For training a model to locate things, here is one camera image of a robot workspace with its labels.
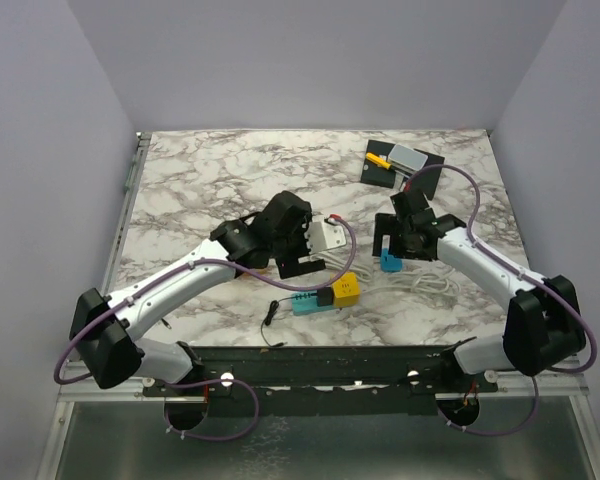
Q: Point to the orange power strip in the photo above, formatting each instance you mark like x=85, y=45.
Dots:
x=250, y=272

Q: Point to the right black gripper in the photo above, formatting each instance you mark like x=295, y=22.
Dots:
x=390, y=223

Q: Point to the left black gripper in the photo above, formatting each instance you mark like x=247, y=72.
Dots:
x=290, y=266

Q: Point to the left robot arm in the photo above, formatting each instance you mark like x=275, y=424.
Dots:
x=108, y=331

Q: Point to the grey rectangular box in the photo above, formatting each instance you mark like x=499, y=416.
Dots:
x=406, y=160

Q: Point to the black mat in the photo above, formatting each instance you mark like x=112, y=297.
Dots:
x=391, y=179

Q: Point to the black plug adapter with cable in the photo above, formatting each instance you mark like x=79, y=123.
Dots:
x=325, y=297

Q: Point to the blue charger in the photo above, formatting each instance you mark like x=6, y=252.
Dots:
x=390, y=263

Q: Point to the teal power strip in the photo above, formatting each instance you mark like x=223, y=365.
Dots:
x=306, y=303

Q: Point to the yellow cube socket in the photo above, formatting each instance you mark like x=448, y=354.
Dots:
x=346, y=290

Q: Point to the yellow handled screwdriver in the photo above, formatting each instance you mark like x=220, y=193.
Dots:
x=378, y=161

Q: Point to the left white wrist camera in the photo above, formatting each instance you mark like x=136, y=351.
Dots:
x=322, y=235

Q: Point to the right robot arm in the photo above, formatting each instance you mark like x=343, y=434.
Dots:
x=542, y=326

